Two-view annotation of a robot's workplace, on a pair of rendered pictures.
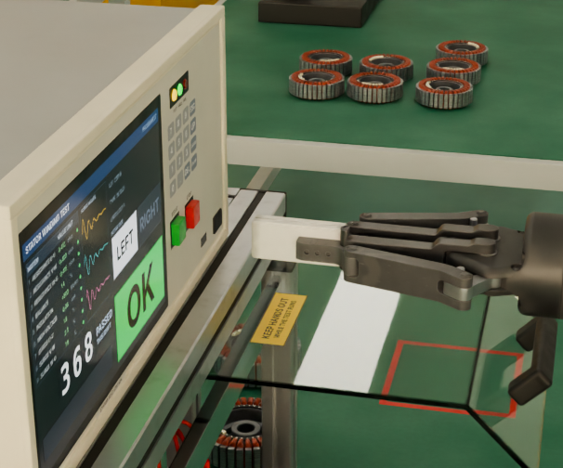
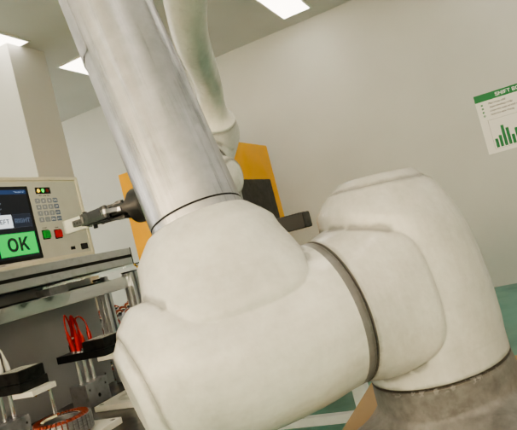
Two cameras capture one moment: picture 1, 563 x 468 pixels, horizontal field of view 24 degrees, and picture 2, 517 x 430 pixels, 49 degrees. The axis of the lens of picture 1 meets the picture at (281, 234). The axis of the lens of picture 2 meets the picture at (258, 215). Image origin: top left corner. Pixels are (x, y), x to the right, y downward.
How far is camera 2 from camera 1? 89 cm
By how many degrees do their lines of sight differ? 28
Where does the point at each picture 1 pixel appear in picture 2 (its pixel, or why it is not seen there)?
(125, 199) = (2, 208)
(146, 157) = (17, 201)
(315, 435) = not seen: hidden behind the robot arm
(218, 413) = (68, 295)
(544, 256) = (130, 194)
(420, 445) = not seen: hidden behind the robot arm
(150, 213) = (22, 219)
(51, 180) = not seen: outside the picture
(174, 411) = (29, 278)
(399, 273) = (90, 215)
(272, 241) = (68, 226)
